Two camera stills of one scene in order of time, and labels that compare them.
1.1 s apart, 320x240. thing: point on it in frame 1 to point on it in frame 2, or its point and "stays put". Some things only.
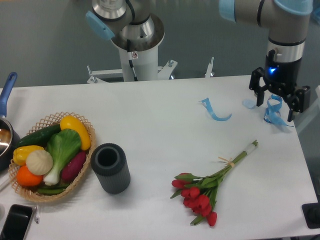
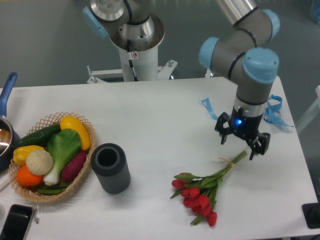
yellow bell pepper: [20, 153] stays put
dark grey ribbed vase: [109, 162] stays put
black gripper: [282, 77] to [246, 126]
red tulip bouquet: [199, 192] stays put
